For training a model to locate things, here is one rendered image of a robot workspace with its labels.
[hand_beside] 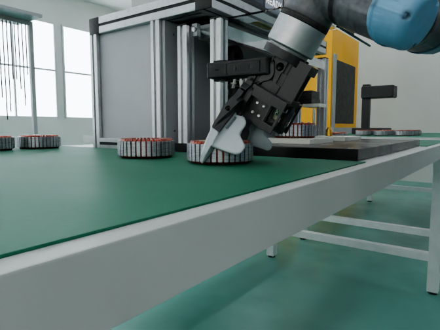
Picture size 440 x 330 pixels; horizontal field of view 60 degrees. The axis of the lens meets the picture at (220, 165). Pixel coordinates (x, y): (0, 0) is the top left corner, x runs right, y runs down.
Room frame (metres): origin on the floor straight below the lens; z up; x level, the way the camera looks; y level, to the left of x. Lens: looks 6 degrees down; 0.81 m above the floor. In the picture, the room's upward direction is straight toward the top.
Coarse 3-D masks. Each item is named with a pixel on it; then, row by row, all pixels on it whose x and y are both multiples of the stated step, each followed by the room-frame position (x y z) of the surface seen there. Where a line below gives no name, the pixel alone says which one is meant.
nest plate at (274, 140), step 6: (270, 138) 0.93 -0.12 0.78; (276, 138) 0.93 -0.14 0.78; (282, 138) 0.92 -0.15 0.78; (288, 138) 0.92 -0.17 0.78; (294, 138) 0.92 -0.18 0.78; (300, 138) 0.92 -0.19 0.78; (306, 138) 0.92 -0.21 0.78; (312, 138) 0.92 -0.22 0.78; (318, 138) 0.92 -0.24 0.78; (324, 138) 0.94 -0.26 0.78; (330, 138) 0.98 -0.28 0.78
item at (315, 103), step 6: (306, 90) 1.18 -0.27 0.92; (312, 90) 1.18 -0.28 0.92; (300, 96) 1.20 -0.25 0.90; (306, 96) 1.18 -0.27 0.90; (312, 96) 1.18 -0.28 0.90; (318, 96) 1.22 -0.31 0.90; (300, 102) 1.19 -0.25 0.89; (306, 102) 1.18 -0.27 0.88; (312, 102) 1.18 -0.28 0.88; (318, 102) 1.22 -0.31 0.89
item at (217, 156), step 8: (192, 144) 0.61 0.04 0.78; (200, 144) 0.60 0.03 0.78; (248, 144) 0.61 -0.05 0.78; (192, 152) 0.61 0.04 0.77; (200, 152) 0.60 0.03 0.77; (216, 152) 0.59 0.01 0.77; (224, 152) 0.59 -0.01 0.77; (248, 152) 0.61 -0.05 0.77; (192, 160) 0.61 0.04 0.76; (208, 160) 0.59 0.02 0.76; (216, 160) 0.59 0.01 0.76; (224, 160) 0.59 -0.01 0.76; (232, 160) 0.59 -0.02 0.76; (240, 160) 0.60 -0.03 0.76; (248, 160) 0.61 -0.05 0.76
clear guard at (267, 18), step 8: (280, 8) 0.84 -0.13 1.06; (232, 16) 0.91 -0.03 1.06; (240, 16) 0.90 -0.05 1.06; (248, 16) 0.90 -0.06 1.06; (256, 16) 0.90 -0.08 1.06; (264, 16) 0.90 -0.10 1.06; (272, 16) 0.90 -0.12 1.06; (232, 24) 0.97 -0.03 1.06; (240, 24) 0.97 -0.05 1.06; (248, 24) 0.97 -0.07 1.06; (256, 24) 0.97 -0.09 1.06; (264, 24) 0.97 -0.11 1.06; (272, 24) 0.97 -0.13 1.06; (248, 32) 1.04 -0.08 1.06; (256, 32) 1.04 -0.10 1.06; (264, 32) 1.04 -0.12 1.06; (352, 32) 0.88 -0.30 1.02; (360, 40) 0.89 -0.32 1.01
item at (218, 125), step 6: (240, 90) 0.58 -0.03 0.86; (234, 96) 0.58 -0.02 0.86; (240, 96) 0.58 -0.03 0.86; (228, 102) 0.57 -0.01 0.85; (234, 102) 0.57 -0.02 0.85; (240, 102) 0.57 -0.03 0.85; (228, 108) 0.57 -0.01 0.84; (234, 108) 0.57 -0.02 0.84; (240, 108) 0.59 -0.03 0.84; (222, 114) 0.57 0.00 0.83; (228, 114) 0.57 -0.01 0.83; (216, 120) 0.57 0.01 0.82; (222, 120) 0.57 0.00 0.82; (228, 120) 0.57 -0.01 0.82; (216, 126) 0.57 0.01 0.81; (222, 126) 0.57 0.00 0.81
